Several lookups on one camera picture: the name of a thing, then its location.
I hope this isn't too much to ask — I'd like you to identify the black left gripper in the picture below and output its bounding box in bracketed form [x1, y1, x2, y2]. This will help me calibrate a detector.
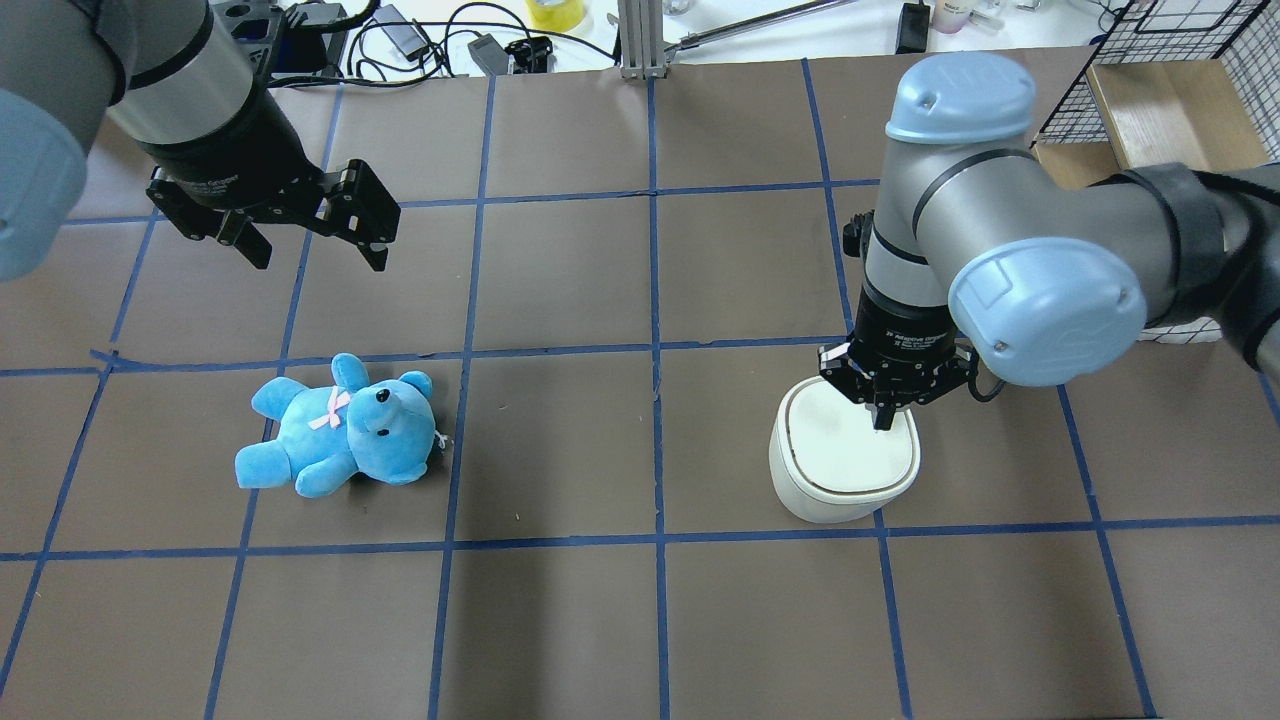
[145, 95, 401, 272]

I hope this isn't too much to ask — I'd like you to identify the black power adapter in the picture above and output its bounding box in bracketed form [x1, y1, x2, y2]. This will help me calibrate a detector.
[372, 3, 430, 61]

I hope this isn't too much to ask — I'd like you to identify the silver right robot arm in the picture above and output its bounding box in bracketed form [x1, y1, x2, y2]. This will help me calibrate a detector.
[818, 53, 1279, 430]

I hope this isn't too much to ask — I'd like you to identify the blue teddy bear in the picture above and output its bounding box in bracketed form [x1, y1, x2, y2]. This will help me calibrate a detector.
[234, 354, 449, 498]

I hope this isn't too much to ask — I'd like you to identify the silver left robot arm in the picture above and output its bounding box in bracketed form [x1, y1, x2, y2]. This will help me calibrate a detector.
[1, 1, 401, 281]

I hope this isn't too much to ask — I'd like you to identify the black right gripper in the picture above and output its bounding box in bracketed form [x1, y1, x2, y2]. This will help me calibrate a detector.
[818, 284, 978, 432]

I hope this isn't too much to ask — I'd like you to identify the aluminium frame post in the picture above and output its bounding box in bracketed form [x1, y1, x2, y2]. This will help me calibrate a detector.
[617, 0, 669, 81]

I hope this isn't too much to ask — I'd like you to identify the wire basket with cloth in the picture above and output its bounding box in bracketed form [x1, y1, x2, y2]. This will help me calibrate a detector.
[1032, 1, 1277, 188]

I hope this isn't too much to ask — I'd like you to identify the white trash can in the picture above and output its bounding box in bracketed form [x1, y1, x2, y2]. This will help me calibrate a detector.
[768, 377, 922, 524]

